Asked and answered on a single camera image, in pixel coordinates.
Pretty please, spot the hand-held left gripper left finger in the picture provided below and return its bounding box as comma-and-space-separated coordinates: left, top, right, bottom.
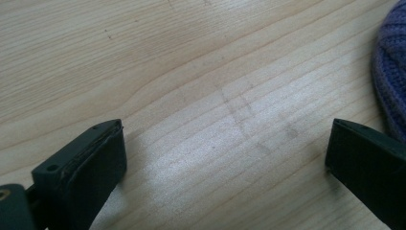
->
31, 118, 128, 230

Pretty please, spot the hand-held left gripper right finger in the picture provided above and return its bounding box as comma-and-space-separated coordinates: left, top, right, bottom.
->
325, 118, 406, 230

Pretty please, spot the purple knitted cloth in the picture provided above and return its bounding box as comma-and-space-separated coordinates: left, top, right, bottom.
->
371, 0, 406, 143

